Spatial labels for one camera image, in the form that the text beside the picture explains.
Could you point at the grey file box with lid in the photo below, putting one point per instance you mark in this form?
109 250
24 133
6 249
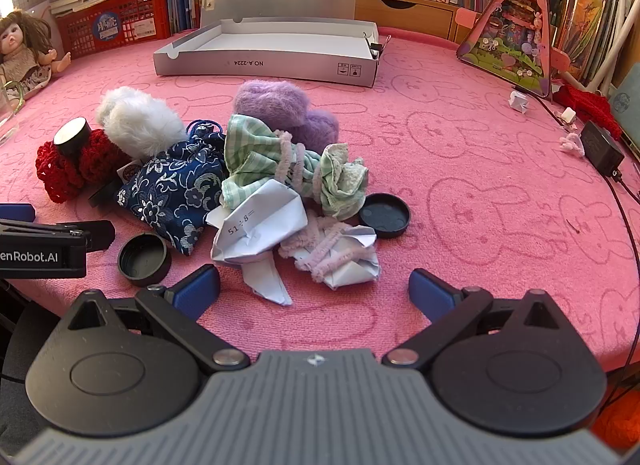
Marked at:
280 52

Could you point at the stack of picture books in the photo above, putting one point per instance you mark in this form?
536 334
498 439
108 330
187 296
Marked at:
585 20

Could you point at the small white plug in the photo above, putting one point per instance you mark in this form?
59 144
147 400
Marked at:
519 101

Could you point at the pink triangular house toy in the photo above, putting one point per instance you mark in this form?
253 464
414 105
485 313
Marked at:
515 40

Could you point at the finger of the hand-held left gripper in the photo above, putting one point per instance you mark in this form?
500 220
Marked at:
97 235
15 212

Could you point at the purple plush toy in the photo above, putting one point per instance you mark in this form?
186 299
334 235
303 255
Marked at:
272 102

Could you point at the white tube frame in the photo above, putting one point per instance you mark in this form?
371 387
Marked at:
622 5

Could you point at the small white connector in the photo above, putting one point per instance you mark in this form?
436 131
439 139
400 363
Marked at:
568 116

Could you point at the clear glass cup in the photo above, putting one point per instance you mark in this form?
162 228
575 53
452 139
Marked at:
7 115

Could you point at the wooden drawer organiser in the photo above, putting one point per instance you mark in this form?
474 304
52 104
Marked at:
415 12

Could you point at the pink bunny print towel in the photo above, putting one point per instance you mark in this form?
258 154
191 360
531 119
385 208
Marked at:
475 155

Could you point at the red knitted cloth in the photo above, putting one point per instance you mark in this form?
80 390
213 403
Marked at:
592 105

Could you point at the black round lid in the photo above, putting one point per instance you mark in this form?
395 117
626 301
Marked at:
142 260
102 195
385 215

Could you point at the black power adapter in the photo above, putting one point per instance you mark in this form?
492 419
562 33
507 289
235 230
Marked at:
602 147

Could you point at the black binder clip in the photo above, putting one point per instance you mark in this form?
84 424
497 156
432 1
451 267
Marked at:
374 50

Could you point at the white plush toy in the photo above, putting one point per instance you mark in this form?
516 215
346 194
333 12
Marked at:
140 120

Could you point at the black cylinder container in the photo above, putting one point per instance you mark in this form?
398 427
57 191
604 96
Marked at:
72 135

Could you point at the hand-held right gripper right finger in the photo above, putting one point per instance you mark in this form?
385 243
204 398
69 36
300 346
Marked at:
432 295

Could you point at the short lilac pipe cleaner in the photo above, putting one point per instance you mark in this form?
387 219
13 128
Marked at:
572 144

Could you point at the green checked cloth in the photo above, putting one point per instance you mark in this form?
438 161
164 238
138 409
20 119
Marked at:
250 150

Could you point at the red plastic crate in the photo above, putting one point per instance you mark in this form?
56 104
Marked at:
110 20

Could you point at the teal book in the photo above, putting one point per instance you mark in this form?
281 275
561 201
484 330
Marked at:
625 110

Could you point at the brown-haired doll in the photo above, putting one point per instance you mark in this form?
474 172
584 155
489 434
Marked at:
22 45

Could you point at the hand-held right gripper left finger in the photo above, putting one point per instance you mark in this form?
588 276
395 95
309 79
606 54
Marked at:
192 292

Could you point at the red crocheted cloth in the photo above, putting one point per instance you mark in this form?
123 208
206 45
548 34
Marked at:
60 172

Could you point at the white cloth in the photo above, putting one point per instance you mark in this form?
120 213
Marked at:
260 225

